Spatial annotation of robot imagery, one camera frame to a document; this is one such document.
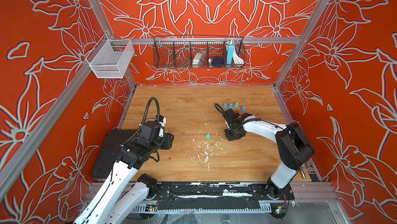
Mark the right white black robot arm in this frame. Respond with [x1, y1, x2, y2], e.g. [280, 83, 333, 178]
[214, 104, 315, 200]

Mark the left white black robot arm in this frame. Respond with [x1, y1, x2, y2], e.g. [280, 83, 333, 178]
[74, 97, 174, 224]

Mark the black plastic tool case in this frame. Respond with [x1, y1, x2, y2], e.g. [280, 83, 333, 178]
[91, 129, 136, 181]

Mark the dark blue round object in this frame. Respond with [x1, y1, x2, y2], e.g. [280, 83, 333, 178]
[212, 56, 224, 68]

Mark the silver pouch in basket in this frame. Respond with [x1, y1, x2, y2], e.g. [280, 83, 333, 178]
[192, 51, 206, 68]

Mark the metal spoon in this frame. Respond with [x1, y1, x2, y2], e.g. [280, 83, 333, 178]
[300, 167, 306, 179]

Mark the light blue box in basket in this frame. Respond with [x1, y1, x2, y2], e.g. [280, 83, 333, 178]
[225, 44, 235, 68]

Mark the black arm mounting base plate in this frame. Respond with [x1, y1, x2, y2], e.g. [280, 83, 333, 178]
[129, 182, 295, 211]

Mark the white cable in basket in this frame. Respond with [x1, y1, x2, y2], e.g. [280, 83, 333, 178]
[232, 50, 245, 66]

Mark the white wire mesh basket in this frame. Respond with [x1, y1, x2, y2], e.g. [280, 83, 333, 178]
[87, 40, 134, 79]

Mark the black wire wall basket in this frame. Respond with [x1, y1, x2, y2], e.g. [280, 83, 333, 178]
[153, 35, 246, 69]

